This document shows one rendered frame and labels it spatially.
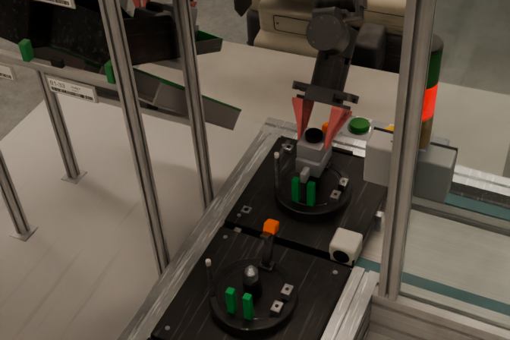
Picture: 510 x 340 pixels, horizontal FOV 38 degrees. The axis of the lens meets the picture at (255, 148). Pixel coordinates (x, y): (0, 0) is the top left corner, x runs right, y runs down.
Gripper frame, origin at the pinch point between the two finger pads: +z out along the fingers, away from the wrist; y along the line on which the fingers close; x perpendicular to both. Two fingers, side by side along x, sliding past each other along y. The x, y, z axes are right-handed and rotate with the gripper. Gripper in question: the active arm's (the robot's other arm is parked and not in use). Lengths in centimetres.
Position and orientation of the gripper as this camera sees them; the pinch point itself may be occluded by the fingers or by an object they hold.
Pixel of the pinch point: (313, 141)
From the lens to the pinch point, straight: 125.7
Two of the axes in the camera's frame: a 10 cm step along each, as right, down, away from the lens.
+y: 9.1, 2.4, -3.4
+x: 3.5, 0.1, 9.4
